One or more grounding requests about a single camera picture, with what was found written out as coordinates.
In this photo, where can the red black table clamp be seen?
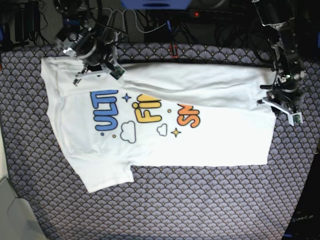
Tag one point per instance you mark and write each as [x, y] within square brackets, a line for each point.
[174, 51]

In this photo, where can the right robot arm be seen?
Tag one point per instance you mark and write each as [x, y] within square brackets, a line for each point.
[83, 37]

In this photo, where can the white printed T-shirt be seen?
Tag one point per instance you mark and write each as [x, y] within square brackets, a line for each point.
[157, 114]

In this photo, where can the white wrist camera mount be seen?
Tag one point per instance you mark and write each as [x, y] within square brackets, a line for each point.
[116, 74]
[294, 118]

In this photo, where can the black device with logo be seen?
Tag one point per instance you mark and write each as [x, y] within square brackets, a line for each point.
[305, 222]

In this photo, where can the grey patterned table mat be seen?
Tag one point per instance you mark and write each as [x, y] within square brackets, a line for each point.
[166, 203]

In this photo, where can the black power strip red light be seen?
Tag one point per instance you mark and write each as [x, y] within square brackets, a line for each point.
[200, 13]

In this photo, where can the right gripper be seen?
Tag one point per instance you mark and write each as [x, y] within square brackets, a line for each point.
[94, 54]

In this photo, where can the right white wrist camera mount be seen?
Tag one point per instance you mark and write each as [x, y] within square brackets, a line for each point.
[116, 74]

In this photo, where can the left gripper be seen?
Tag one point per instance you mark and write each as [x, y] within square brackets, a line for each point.
[286, 95]

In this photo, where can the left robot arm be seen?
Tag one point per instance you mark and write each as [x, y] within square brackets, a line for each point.
[279, 16]

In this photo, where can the blue box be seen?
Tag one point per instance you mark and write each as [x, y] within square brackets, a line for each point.
[155, 4]

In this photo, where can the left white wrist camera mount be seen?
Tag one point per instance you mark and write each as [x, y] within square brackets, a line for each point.
[294, 118]

